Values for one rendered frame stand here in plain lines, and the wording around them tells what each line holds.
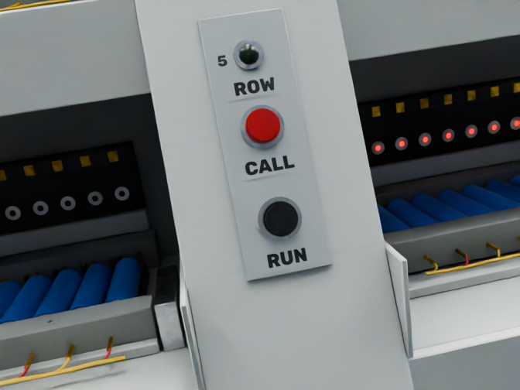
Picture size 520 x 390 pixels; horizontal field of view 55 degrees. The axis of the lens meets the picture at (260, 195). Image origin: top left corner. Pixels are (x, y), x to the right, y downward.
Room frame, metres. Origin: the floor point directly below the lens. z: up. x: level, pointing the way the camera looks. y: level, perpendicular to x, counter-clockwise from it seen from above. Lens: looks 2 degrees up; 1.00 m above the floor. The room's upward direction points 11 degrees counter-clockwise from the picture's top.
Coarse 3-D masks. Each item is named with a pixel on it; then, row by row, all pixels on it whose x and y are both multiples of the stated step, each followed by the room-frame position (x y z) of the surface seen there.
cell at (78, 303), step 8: (96, 264) 0.35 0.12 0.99; (88, 272) 0.34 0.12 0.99; (96, 272) 0.34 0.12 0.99; (104, 272) 0.34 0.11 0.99; (88, 280) 0.33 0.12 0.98; (96, 280) 0.33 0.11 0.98; (104, 280) 0.33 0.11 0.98; (80, 288) 0.32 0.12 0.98; (88, 288) 0.32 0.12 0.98; (96, 288) 0.32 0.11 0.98; (104, 288) 0.33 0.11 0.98; (80, 296) 0.30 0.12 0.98; (88, 296) 0.30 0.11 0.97; (96, 296) 0.31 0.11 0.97; (104, 296) 0.32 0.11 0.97; (72, 304) 0.30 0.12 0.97; (80, 304) 0.30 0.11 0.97; (88, 304) 0.30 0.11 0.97; (96, 304) 0.30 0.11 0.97
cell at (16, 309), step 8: (32, 280) 0.34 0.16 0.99; (40, 280) 0.34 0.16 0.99; (48, 280) 0.35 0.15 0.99; (24, 288) 0.33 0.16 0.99; (32, 288) 0.33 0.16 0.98; (40, 288) 0.33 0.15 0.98; (48, 288) 0.34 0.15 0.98; (16, 296) 0.32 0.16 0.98; (24, 296) 0.32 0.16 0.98; (32, 296) 0.32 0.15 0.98; (40, 296) 0.33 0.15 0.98; (16, 304) 0.31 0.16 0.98; (24, 304) 0.31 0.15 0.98; (32, 304) 0.31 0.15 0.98; (40, 304) 0.32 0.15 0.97; (8, 312) 0.30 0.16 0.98; (16, 312) 0.30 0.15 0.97; (24, 312) 0.30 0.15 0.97; (32, 312) 0.31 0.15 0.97; (0, 320) 0.29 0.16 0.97; (8, 320) 0.29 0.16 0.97; (16, 320) 0.29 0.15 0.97
